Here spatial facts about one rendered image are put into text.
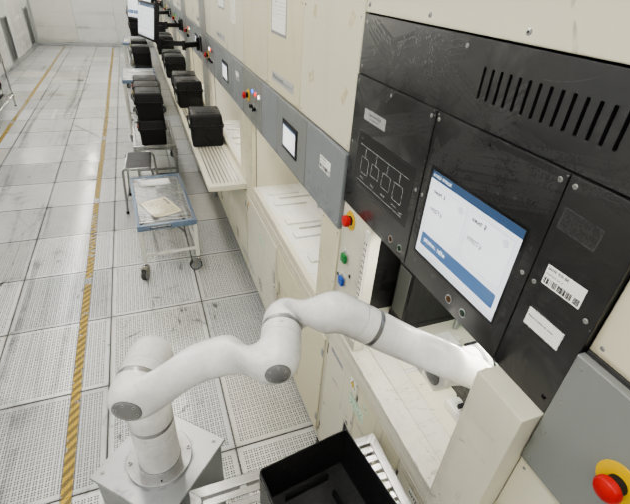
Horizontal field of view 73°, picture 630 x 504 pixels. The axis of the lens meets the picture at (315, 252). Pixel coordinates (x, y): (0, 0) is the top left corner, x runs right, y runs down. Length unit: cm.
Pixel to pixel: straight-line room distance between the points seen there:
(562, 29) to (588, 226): 29
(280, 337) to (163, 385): 31
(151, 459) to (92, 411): 132
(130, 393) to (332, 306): 52
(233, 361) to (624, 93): 87
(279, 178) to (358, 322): 198
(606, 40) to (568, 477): 68
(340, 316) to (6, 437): 213
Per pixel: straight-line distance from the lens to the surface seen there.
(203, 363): 108
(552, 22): 80
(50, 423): 273
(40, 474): 256
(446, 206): 97
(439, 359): 103
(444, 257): 100
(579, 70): 76
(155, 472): 147
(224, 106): 419
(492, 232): 87
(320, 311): 95
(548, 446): 91
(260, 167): 278
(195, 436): 153
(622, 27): 73
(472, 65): 92
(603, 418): 81
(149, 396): 113
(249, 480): 144
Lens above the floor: 202
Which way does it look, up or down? 33 degrees down
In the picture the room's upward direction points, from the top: 4 degrees clockwise
